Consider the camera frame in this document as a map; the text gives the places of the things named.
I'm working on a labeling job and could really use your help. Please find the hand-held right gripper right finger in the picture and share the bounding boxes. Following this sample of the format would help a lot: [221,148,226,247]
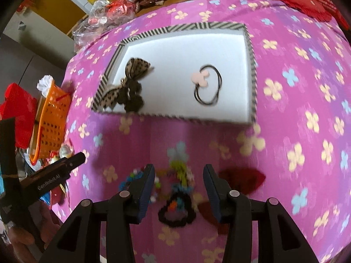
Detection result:
[203,164,320,263]

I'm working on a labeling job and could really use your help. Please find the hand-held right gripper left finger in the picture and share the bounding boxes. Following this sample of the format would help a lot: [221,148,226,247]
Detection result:
[40,164,156,263]

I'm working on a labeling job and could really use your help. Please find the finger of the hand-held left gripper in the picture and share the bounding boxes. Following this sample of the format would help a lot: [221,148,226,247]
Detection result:
[56,153,86,175]

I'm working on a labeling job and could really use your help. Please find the multicolour bead bracelet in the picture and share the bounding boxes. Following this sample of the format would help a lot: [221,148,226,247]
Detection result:
[149,170,196,211]

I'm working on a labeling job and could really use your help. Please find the blue bead bracelet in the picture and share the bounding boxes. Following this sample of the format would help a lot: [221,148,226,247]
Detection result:
[119,170,146,196]

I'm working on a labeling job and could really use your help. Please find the red bow hair clip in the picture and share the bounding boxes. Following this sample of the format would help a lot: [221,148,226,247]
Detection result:
[197,168,266,235]

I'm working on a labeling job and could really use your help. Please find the green bead bracelet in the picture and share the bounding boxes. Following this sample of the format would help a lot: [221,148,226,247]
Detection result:
[169,161,194,187]

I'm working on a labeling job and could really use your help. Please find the black scrunchie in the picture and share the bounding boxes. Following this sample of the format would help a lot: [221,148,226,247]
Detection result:
[158,193,196,227]

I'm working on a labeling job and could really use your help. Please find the striped cardboard box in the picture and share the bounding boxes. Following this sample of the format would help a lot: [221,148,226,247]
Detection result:
[91,22,258,125]

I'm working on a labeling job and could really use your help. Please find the person's left hand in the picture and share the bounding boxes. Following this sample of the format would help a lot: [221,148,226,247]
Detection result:
[8,205,59,262]

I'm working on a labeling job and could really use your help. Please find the red plastic bowl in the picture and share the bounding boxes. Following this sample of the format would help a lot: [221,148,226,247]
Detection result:
[51,185,68,206]

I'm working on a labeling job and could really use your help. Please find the orange plastic basket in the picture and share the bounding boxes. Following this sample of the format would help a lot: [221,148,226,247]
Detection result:
[29,79,72,163]

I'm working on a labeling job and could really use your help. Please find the red paper bag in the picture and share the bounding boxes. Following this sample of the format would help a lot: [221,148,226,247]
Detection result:
[0,84,38,148]

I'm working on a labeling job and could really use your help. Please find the white tissue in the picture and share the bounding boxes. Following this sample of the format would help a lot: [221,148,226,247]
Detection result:
[37,75,57,91]

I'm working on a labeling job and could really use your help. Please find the leopard bow brown scrunchie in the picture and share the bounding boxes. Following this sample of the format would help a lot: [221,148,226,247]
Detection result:
[93,57,154,113]

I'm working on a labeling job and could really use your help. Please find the pink floral blanket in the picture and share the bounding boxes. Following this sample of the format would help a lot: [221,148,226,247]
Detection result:
[59,0,351,263]

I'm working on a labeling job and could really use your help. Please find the clear plastic bag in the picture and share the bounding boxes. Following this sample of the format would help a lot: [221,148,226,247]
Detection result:
[73,0,139,53]

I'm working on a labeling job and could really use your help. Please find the yellow cabinet door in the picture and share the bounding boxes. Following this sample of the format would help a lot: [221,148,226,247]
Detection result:
[32,0,89,35]

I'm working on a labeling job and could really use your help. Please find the red printed shopping bag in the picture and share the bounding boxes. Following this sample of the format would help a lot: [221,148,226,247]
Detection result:
[313,0,351,32]

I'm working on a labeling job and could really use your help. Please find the pink charm black hair tie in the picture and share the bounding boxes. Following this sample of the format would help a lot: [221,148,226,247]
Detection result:
[190,65,223,106]

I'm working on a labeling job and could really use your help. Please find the wooden bed frame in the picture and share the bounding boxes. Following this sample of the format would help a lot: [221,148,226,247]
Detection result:
[134,0,251,18]

